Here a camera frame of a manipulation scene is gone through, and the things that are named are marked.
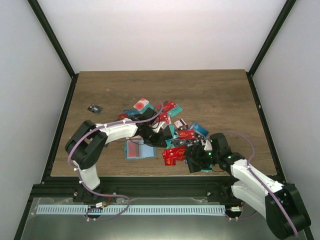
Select red VIP card centre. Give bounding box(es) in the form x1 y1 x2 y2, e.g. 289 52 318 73
162 146 187 166

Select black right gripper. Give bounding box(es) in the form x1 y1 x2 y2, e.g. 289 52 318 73
184 145 220 169

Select red vip card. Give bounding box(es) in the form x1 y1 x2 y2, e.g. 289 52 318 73
162 100 177 112
162 146 187 166

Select teal VIP card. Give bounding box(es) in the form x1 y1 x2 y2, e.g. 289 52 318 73
168 105 183 118

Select blue VIP card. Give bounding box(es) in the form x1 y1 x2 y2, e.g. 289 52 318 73
189 122 209 137

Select white red circle card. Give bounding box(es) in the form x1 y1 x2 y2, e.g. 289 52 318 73
133 98 150 111

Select blue leather card holder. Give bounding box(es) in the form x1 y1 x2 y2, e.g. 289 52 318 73
123 139 157 161

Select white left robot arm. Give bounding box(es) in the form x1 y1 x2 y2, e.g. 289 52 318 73
65 104 171 202

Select small black card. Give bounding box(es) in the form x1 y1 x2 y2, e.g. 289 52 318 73
87 104 103 115

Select black aluminium frame rail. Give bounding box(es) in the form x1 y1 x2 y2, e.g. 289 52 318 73
30 175 238 202

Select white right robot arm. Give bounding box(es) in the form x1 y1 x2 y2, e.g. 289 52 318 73
185 133 311 240

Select light blue slotted rail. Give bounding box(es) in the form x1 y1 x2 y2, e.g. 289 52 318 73
36 204 226 216

